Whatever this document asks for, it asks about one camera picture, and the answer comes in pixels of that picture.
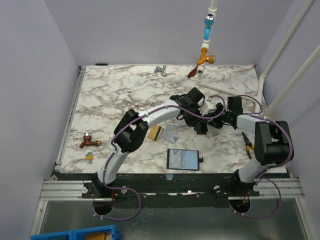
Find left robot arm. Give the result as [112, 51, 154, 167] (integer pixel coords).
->
[93, 87, 217, 198]

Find silver grey credit card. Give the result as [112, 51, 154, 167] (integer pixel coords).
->
[161, 124, 179, 144]

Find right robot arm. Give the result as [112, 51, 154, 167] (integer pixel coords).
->
[206, 94, 294, 196]

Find blue plastic bin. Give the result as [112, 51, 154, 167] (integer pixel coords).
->
[30, 225, 120, 240]

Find gold credit card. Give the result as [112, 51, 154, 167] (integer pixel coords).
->
[147, 124, 164, 142]

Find orange pipe valve fitting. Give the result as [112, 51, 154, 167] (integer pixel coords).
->
[196, 47, 216, 66]

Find red handled tool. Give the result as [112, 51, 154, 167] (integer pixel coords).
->
[187, 65, 198, 78]

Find yellow handled pliers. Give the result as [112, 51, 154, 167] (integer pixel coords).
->
[242, 132, 255, 159]

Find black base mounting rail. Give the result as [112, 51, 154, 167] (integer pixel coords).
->
[82, 173, 259, 208]

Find brown brass pipe fitting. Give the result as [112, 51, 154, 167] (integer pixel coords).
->
[79, 131, 101, 149]

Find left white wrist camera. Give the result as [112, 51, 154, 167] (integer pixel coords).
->
[198, 100, 217, 116]

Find silver metal clamp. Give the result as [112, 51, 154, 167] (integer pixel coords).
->
[154, 65, 167, 77]

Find yellow hex key set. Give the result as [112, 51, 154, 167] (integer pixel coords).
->
[85, 152, 94, 165]

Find white PVC pipe frame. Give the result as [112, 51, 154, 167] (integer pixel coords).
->
[195, 0, 314, 112]

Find black leather card holder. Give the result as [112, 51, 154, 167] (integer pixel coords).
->
[166, 148, 204, 171]

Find small black card stack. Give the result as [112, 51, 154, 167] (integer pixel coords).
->
[194, 122, 208, 135]

